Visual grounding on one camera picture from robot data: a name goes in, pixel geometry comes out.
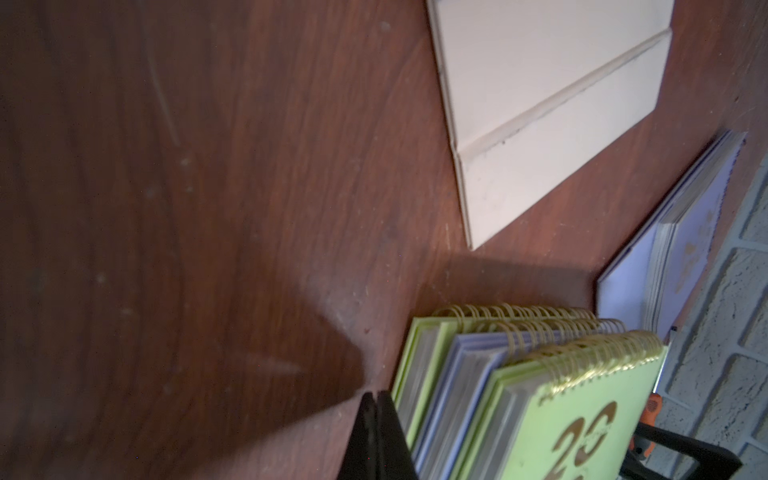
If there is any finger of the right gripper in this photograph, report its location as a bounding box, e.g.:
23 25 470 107
619 423 743 480

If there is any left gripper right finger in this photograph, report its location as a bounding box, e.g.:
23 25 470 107
375 391 418 480

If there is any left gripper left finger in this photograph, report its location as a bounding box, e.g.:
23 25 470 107
337 392 379 480

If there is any purple calendar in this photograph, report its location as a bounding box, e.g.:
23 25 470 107
596 130 747 339
409 318 625 479

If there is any green calendar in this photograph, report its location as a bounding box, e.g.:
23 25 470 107
391 303 599 449
450 330 667 479

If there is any pink calendar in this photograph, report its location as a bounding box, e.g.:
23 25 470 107
427 1 674 249

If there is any orange handled screwdriver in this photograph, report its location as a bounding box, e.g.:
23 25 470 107
627 326 678 461

